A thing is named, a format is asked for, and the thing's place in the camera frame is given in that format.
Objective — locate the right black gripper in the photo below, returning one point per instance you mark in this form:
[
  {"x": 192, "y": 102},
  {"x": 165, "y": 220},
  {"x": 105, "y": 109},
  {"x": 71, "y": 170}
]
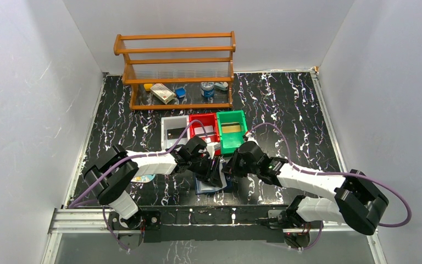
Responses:
[{"x": 231, "y": 166}]

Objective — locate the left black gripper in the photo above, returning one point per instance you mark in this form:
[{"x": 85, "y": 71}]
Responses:
[{"x": 211, "y": 171}]

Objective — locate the navy blue card holder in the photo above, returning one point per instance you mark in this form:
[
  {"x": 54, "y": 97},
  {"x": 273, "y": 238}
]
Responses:
[{"x": 203, "y": 188}]

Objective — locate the green plastic bin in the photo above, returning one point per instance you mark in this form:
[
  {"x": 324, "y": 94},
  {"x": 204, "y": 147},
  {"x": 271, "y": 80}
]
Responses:
[{"x": 229, "y": 142}]

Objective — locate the red plastic bin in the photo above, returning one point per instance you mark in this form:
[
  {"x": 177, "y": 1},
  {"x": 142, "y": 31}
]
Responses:
[{"x": 205, "y": 120}]

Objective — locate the white plastic bin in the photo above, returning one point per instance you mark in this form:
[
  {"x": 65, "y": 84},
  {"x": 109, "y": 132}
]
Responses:
[{"x": 181, "y": 121}]

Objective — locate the blue toothbrush blister pack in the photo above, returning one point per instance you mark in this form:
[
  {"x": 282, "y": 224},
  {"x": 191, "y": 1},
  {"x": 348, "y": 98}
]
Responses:
[{"x": 143, "y": 179}]

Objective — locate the wooden shelf rack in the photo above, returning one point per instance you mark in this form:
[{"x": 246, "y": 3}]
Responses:
[{"x": 177, "y": 59}]

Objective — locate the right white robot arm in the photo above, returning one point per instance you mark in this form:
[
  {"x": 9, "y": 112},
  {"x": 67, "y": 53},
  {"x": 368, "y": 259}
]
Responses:
[{"x": 352, "y": 199}]

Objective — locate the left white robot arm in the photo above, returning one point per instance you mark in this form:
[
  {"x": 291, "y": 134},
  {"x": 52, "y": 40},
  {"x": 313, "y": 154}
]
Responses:
[{"x": 109, "y": 176}]

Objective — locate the gold card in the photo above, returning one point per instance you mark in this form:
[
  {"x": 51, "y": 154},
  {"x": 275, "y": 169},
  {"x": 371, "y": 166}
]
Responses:
[{"x": 227, "y": 128}]

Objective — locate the white card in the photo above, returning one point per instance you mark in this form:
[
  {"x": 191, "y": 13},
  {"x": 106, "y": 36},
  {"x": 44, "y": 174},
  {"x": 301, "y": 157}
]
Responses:
[{"x": 204, "y": 131}]

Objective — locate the black card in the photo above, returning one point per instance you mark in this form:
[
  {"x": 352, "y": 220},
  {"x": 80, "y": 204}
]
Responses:
[{"x": 173, "y": 134}]

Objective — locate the grey tape dispenser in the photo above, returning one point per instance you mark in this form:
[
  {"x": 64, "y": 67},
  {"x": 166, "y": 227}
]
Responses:
[{"x": 222, "y": 86}]

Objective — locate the blue round tin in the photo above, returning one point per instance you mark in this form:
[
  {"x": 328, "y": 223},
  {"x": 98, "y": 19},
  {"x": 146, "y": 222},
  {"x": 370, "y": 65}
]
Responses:
[{"x": 207, "y": 89}]

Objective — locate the blue small cube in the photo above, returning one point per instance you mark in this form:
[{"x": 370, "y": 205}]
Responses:
[{"x": 180, "y": 92}]

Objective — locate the white red small box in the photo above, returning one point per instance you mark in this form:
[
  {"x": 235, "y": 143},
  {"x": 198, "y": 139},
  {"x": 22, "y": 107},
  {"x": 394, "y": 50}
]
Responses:
[{"x": 163, "y": 93}]

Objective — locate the yellow small object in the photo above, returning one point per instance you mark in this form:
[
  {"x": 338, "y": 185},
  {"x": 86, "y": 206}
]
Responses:
[{"x": 147, "y": 87}]

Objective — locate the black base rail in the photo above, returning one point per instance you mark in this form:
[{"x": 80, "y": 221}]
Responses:
[{"x": 266, "y": 223}]

